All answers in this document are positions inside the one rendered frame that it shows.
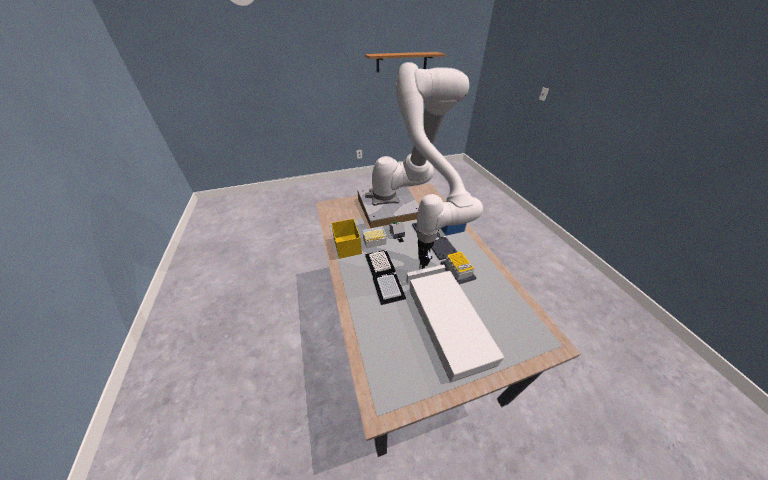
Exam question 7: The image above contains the grey bench mat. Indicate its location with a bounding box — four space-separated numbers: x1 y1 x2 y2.
329 218 562 416

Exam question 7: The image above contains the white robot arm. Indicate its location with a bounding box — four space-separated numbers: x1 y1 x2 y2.
365 63 483 243

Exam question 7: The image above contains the blue open-top bin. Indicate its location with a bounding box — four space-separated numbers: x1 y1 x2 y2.
440 223 467 236

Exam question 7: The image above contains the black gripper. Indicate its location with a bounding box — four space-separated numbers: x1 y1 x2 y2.
417 239 434 269

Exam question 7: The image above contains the yellow open-top bin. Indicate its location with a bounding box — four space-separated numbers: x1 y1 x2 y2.
331 219 362 259

